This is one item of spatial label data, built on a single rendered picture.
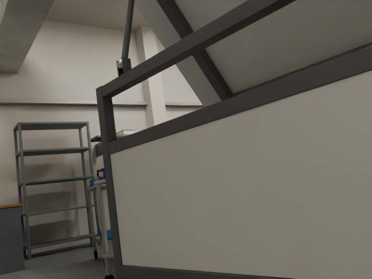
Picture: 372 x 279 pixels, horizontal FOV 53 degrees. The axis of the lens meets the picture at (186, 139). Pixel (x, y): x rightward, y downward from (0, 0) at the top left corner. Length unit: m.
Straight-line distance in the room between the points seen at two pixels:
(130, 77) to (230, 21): 0.41
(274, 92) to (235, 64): 0.70
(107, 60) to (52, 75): 1.12
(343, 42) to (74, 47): 6.39
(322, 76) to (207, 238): 0.47
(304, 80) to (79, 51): 6.74
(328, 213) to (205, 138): 0.35
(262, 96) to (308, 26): 0.55
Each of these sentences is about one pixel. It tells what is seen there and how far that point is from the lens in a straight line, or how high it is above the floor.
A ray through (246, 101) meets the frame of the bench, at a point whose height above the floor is 0.78.
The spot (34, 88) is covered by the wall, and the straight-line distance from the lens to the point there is 6.89.
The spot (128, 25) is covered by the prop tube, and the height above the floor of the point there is 1.17.
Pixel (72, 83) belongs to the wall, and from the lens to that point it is 7.09.
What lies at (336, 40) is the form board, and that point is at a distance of 1.32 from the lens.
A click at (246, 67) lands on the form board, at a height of 1.03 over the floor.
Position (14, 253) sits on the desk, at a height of 0.20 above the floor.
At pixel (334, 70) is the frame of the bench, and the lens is 0.74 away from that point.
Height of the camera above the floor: 0.60
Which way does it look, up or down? 8 degrees up
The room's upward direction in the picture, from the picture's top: 8 degrees counter-clockwise
